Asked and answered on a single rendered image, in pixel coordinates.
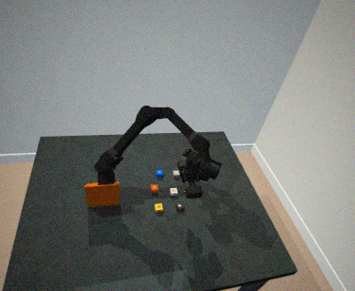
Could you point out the blue block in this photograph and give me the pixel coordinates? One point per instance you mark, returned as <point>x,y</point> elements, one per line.
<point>159,173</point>

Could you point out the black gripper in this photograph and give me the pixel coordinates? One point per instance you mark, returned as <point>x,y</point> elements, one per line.
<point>192,191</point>

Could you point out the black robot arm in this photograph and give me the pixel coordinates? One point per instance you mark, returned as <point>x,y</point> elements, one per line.
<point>147,115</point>

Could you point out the yellow digit block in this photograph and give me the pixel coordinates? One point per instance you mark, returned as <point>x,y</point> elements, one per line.
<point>158,208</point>

